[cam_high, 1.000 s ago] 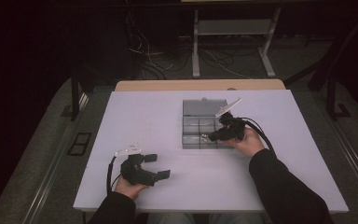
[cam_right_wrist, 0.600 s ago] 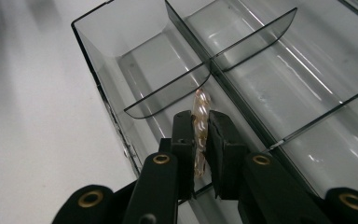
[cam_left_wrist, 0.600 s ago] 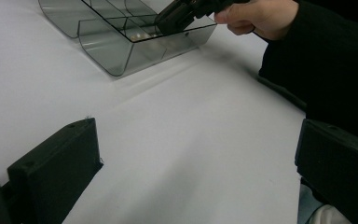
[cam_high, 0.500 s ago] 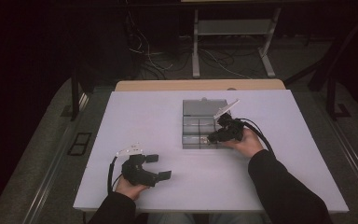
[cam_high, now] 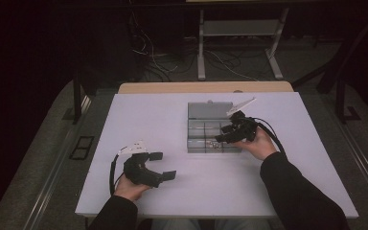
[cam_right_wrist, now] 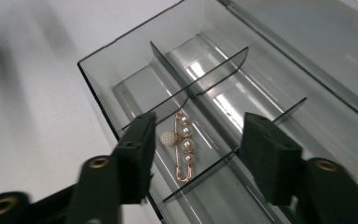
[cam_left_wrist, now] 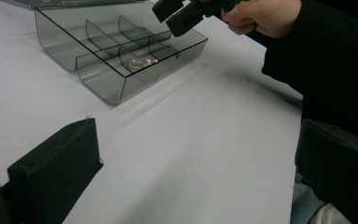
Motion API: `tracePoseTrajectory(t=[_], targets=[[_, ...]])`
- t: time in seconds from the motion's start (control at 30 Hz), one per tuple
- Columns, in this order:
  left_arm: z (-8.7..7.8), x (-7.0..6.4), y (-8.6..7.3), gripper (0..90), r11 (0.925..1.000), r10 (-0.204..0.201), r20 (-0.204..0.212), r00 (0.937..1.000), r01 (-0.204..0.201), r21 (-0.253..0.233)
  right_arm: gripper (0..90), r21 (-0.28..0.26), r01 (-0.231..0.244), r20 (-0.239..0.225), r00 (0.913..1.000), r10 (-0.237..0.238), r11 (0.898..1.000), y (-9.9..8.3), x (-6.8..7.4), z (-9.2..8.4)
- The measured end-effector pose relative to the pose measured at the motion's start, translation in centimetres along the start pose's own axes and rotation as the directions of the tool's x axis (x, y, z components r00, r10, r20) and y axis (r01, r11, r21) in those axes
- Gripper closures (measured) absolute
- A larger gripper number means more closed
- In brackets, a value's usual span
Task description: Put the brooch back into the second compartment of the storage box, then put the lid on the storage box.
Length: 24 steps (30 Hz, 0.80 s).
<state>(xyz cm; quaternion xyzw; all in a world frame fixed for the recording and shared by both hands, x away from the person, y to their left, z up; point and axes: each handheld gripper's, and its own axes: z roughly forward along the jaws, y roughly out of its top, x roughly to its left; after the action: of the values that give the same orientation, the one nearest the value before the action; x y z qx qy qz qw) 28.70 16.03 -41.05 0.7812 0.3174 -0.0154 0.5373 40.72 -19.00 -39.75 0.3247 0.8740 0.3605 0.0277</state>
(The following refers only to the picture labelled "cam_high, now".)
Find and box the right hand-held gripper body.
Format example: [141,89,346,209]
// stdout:
[225,97,259,143]

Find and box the metal floor rail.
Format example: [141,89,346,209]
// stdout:
[22,95,93,230]
[336,123,368,207]

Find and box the black slanted stand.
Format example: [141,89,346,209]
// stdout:
[291,9,368,125]

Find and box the hand-held gripper black cable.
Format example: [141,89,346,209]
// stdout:
[108,147,126,196]
[252,116,287,157]

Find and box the left hand-held gripper black cable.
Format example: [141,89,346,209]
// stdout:
[108,147,126,196]

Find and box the person's left hand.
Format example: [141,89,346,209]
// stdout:
[113,174,152,203]

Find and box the person's right hand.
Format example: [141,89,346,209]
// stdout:
[233,126,278,162]

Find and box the clear plastic compartment box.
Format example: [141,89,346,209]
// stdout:
[187,100,243,154]

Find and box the black upright stand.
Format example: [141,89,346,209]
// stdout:
[61,68,92,126]

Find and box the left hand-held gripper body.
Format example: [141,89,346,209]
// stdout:
[118,139,165,189]

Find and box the right hand-held gripper black cable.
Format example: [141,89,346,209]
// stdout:
[252,116,287,157]

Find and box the white floor cable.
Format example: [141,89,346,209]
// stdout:
[129,11,179,74]

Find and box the grey metal stand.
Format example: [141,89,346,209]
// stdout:
[196,8,290,81]

